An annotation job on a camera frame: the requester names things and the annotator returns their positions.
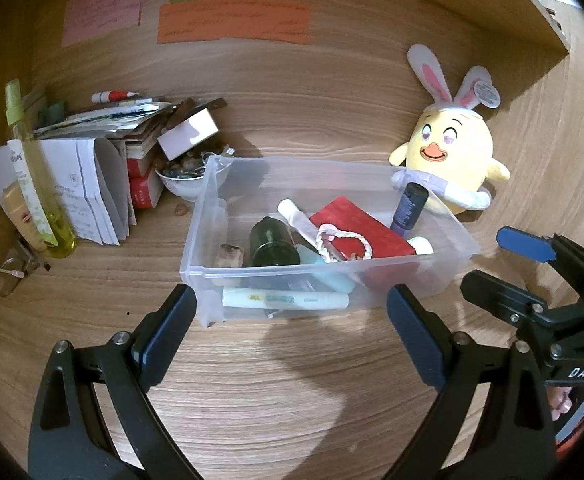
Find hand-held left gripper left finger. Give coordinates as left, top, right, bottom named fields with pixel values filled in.
left=28, top=284, right=207, bottom=480

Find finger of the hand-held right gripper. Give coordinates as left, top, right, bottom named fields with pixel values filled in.
left=460, top=270, right=547, bottom=328
left=496, top=226, right=584, bottom=301

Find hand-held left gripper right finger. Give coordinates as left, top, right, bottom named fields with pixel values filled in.
left=384, top=284, right=557, bottom=480

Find pink white braided cord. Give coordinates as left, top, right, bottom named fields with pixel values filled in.
left=315, top=223, right=373, bottom=263

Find beige eraser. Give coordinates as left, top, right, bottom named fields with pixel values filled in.
left=214, top=243, right=245, bottom=269

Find light blue cosmetic tube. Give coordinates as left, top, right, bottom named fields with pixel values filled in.
left=296, top=242, right=357, bottom=293

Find red foil packet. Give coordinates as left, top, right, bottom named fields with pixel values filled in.
left=309, top=196, right=420, bottom=288

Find white slim stick tube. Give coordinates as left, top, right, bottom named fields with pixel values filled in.
left=222, top=287, right=350, bottom=309

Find purple cosmetic tube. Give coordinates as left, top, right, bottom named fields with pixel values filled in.
left=390, top=182, right=429, bottom=238

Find dark green bottle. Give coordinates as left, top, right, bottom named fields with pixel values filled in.
left=250, top=216, right=301, bottom=267

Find clear plastic storage bin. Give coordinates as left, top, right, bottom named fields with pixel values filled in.
left=180, top=155, right=482, bottom=328

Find pink cosmetic tube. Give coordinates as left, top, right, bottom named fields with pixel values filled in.
left=278, top=199, right=323, bottom=241

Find person's right hand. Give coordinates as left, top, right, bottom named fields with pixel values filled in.
left=546, top=387, right=572, bottom=422

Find orange cloth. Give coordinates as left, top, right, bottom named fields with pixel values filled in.
left=556, top=420, right=584, bottom=453

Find yellow chick plush toy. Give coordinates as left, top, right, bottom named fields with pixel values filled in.
left=389, top=44, right=511, bottom=215

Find stack of books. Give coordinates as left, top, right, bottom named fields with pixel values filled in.
left=34, top=95, right=197, bottom=209

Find white ceramic bowl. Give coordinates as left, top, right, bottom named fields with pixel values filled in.
left=154, top=152, right=233, bottom=202

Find yellow-green spray bottle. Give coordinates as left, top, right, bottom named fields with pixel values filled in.
left=4, top=79, right=77, bottom=259

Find eyeglasses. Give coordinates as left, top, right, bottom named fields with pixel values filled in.
left=0, top=245, right=50, bottom=297

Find folded white papers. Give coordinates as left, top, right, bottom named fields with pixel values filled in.
left=0, top=137, right=138, bottom=246

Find yellow sunscreen bottle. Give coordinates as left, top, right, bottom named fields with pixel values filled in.
left=0, top=182, right=48, bottom=252

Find small white box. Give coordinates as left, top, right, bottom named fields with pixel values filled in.
left=158, top=109, right=220, bottom=161

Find red white marker pen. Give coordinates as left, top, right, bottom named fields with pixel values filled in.
left=92, top=89, right=143, bottom=103

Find orange paper note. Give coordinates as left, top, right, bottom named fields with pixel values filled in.
left=157, top=0, right=313, bottom=46

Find pink paper note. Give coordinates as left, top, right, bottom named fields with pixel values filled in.
left=61, top=0, right=147, bottom=47

